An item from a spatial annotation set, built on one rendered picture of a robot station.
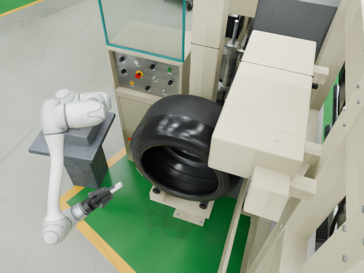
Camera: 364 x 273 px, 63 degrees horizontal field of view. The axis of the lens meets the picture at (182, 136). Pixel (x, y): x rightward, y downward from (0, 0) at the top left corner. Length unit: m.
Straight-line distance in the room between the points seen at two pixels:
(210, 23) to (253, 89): 0.46
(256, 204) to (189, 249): 1.76
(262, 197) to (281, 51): 0.59
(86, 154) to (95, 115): 0.72
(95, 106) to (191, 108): 0.54
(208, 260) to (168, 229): 0.40
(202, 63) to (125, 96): 1.03
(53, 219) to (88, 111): 0.55
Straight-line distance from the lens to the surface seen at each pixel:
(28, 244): 2.84
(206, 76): 1.50
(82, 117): 1.62
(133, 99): 2.34
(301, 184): 0.92
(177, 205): 1.81
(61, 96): 2.23
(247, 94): 0.97
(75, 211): 1.72
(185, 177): 1.79
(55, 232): 1.57
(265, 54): 1.16
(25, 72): 4.41
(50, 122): 1.66
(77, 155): 2.31
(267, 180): 0.83
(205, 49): 1.42
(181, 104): 1.38
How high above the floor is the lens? 2.41
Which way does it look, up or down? 49 degrees down
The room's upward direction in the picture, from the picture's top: 2 degrees clockwise
